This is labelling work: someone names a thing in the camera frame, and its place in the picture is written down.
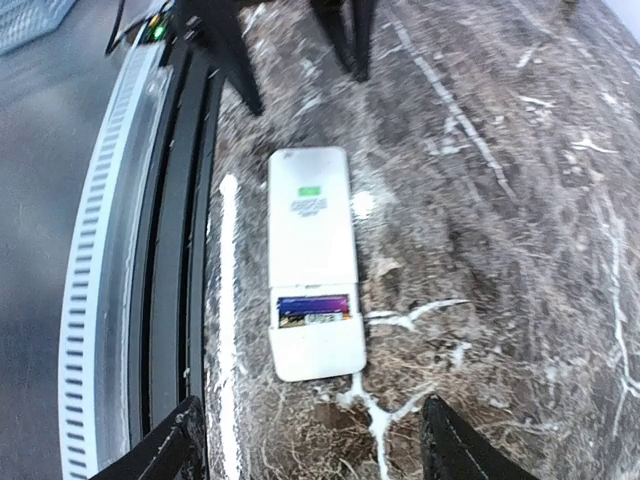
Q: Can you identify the white remote control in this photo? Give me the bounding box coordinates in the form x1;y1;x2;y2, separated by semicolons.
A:
267;146;369;384

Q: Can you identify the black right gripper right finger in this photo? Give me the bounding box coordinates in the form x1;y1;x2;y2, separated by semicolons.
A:
420;394;535;480

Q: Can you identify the white slotted cable duct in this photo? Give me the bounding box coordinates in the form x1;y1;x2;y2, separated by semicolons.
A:
58;43;172;479

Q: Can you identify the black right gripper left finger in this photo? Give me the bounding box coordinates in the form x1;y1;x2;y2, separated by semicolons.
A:
91;395;206;480

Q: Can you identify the white battery cover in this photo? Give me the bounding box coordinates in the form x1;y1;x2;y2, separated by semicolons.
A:
268;315;367;382

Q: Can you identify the blue AAA battery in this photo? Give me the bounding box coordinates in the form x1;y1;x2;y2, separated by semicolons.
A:
277;295;349;316

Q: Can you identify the gold black AAA battery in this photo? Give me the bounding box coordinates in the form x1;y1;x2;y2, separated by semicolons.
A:
278;312;351;328

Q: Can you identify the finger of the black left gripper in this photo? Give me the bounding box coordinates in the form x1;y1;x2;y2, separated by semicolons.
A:
174;0;264;116
309;0;376;83

